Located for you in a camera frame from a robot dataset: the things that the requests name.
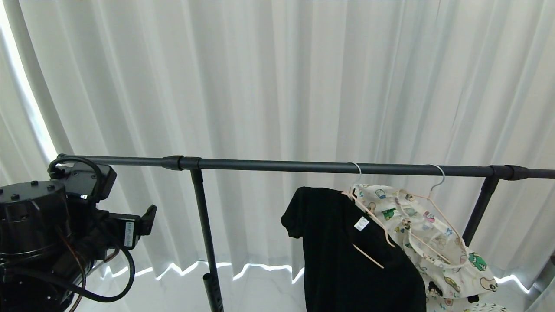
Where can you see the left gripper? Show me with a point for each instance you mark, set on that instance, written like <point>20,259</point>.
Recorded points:
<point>108,229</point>

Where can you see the black shorts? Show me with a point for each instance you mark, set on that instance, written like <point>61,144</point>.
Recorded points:
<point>338,268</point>

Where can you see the pink clothes hanger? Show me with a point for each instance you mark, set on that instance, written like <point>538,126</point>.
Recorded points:
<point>443,175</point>
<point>367,256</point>

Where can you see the cream printed garment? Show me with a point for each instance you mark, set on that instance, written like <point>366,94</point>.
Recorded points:
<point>438,234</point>

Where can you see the black clothes rack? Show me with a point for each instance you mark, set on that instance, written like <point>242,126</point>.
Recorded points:
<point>282,165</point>

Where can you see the white laundry basket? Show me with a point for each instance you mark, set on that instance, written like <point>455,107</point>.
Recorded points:
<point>485,308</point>

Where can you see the white curtain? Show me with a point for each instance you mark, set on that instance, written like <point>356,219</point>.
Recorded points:
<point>260,73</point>

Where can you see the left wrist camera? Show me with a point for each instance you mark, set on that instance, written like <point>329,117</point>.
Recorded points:
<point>93,182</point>

